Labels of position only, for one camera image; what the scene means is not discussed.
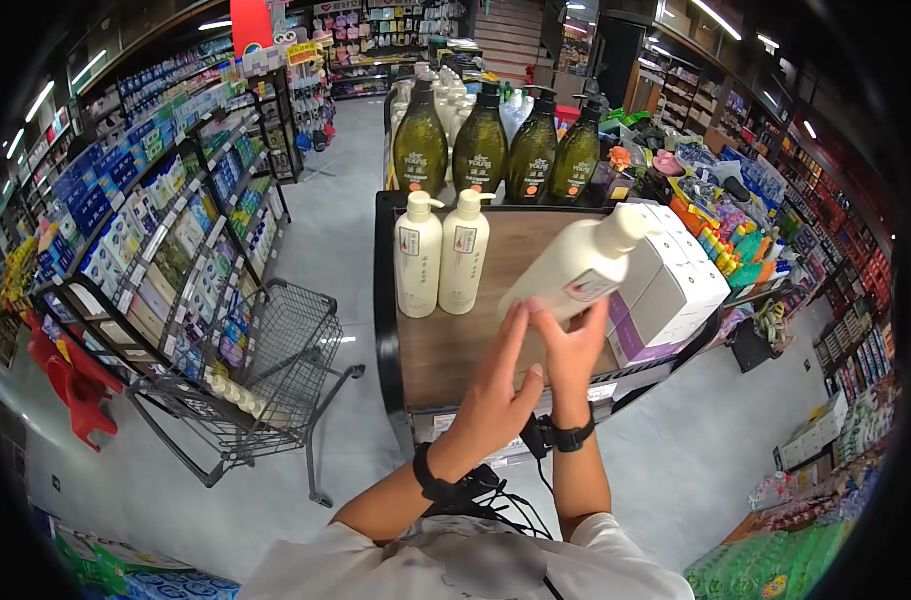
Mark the black wrist band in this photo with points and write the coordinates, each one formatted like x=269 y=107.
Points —
x=572 y=436
x=425 y=472

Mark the red plastic stools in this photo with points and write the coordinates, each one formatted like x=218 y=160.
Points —
x=80 y=390

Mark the white and purple box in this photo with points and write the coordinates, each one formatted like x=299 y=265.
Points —
x=647 y=266
x=669 y=315
x=662 y=217

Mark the display stand of mixed goods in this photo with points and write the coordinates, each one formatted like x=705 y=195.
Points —
x=710 y=195

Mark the group of white bottles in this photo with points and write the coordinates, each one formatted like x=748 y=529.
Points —
x=448 y=101

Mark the dark green pump bottle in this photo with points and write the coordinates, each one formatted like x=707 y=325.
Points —
x=419 y=150
x=574 y=165
x=479 y=150
x=530 y=161

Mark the stack of white cartons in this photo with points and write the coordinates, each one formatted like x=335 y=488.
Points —
x=815 y=431

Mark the person's right thumb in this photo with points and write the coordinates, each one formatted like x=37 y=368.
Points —
x=547 y=319

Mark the red hanging sign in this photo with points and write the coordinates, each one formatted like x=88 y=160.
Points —
x=251 y=26

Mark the cream lotion bottle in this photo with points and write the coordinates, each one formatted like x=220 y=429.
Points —
x=568 y=270

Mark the staircase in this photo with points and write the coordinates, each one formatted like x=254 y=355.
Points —
x=509 y=37

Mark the cream pump bottle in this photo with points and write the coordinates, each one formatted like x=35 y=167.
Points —
x=418 y=262
x=463 y=259

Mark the person's right hand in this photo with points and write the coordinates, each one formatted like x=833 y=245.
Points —
x=572 y=367

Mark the person's left thumb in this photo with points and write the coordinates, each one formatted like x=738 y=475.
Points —
x=532 y=386

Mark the person's left hand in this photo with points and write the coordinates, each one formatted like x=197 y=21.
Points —
x=485 y=409

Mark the full shop shelf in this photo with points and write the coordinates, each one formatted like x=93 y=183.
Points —
x=823 y=210
x=148 y=225
x=380 y=37

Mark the person's left index finger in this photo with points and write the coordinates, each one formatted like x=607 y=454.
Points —
x=517 y=337

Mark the person's body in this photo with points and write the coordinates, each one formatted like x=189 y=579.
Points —
x=463 y=562

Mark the person's right fingers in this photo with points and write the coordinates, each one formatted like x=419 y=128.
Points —
x=592 y=319

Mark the person's left fingers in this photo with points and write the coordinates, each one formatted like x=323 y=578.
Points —
x=491 y=349

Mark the wooden display table black rim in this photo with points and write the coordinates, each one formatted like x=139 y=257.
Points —
x=455 y=352

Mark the stack of blue green packs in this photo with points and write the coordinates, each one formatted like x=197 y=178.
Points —
x=140 y=574

